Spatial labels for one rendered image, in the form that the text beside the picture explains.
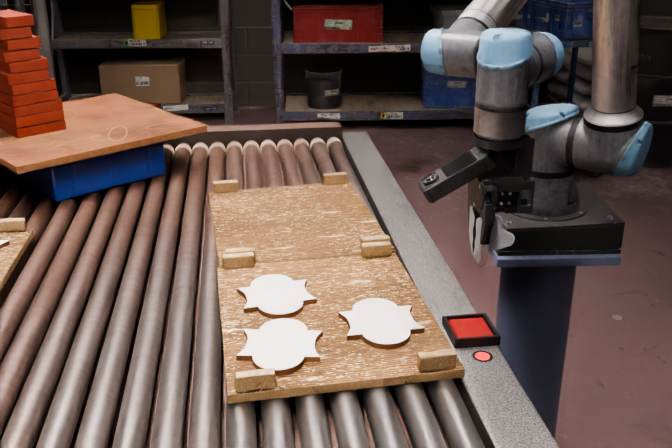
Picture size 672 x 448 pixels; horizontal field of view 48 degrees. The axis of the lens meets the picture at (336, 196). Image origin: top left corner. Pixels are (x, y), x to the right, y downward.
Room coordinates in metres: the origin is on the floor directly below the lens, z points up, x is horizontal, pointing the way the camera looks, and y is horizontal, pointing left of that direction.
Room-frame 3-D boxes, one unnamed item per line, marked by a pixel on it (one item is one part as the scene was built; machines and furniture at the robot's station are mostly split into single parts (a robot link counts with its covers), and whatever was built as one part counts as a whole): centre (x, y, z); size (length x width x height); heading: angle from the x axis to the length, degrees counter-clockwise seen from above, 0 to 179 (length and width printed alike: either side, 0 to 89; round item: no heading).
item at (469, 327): (1.07, -0.22, 0.92); 0.06 x 0.06 x 0.01; 8
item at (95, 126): (1.92, 0.69, 1.03); 0.50 x 0.50 x 0.02; 43
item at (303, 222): (1.52, 0.09, 0.93); 0.41 x 0.35 x 0.02; 12
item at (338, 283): (1.11, 0.02, 0.93); 0.41 x 0.35 x 0.02; 10
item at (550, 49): (1.17, -0.29, 1.35); 0.11 x 0.11 x 0.08; 53
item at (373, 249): (1.33, -0.08, 0.95); 0.06 x 0.02 x 0.03; 100
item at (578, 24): (4.64, -1.41, 0.96); 0.50 x 0.38 x 0.21; 17
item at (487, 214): (1.05, -0.23, 1.14); 0.05 x 0.02 x 0.09; 7
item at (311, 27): (5.73, -0.01, 0.78); 0.66 x 0.45 x 0.28; 92
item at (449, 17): (5.73, -0.99, 0.76); 0.50 x 0.36 x 0.24; 98
